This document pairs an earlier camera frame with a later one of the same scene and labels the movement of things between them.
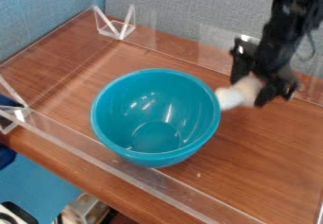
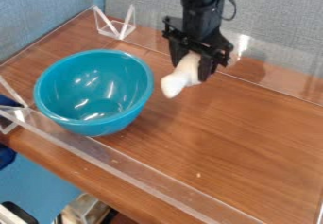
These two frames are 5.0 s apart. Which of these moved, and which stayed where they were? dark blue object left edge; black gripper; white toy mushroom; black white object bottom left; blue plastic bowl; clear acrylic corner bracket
Moved: black gripper; blue plastic bowl; white toy mushroom
Stayed: dark blue object left edge; black white object bottom left; clear acrylic corner bracket
